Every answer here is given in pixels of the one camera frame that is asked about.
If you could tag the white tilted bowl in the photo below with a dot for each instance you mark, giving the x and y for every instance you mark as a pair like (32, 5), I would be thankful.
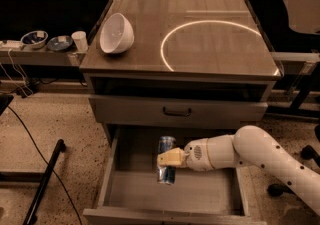
(116, 35)

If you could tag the grey chair back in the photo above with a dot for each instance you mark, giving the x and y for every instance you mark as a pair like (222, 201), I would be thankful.
(303, 15)

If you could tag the white power strip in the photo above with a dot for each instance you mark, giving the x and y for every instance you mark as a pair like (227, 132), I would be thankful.
(11, 44)

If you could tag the white paper cup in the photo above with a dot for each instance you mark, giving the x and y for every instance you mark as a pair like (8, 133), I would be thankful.
(80, 40)

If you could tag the black stand leg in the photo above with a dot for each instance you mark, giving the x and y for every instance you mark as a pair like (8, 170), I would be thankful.
(31, 217)

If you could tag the blue plate on shelf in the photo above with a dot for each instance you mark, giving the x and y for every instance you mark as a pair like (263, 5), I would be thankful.
(60, 43)

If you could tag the blue white bowl on shelf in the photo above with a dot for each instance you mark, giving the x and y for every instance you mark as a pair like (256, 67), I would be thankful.
(35, 39)

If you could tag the open middle drawer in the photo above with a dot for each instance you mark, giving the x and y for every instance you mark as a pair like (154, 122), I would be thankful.
(131, 195)

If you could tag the grey side shelf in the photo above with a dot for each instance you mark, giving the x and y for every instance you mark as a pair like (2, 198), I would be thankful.
(42, 57)

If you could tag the black drawer handle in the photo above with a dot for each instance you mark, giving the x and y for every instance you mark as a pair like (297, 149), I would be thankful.
(177, 113)

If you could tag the black office chair base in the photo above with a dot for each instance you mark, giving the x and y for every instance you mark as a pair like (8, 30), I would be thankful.
(307, 153)

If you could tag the red bull can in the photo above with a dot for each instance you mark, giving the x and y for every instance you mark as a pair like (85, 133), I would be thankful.
(166, 174)

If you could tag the grey drawer cabinet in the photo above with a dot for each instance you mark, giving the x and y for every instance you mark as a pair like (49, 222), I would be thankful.
(185, 49)

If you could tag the closed top drawer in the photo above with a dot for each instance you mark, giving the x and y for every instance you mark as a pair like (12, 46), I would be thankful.
(145, 111)

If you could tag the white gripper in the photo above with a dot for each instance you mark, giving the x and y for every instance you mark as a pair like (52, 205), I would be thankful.
(196, 154)

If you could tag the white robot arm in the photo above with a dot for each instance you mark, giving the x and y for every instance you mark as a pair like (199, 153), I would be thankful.
(250, 145)

